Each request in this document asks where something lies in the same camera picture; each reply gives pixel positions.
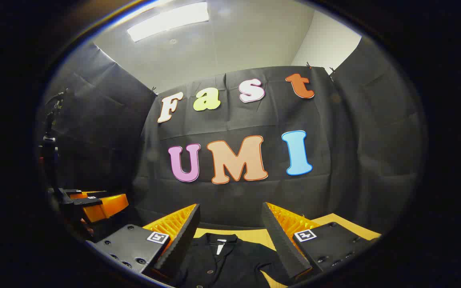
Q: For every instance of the ceiling light panel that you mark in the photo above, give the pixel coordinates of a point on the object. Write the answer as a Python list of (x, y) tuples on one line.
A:
[(166, 22)]

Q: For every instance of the black backdrop cloth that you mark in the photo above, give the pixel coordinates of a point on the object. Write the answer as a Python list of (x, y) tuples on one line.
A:
[(234, 192)]

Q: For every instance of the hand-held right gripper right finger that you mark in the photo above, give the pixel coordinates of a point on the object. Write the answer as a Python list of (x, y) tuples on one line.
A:
[(280, 244)]

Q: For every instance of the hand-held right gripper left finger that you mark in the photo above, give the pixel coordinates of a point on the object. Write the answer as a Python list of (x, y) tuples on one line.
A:
[(180, 244)]

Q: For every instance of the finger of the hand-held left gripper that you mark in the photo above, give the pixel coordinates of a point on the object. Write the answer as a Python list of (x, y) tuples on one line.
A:
[(88, 194), (108, 206)]

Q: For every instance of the black button shirt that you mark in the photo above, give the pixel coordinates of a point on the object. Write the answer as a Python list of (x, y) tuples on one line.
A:
[(222, 268)]

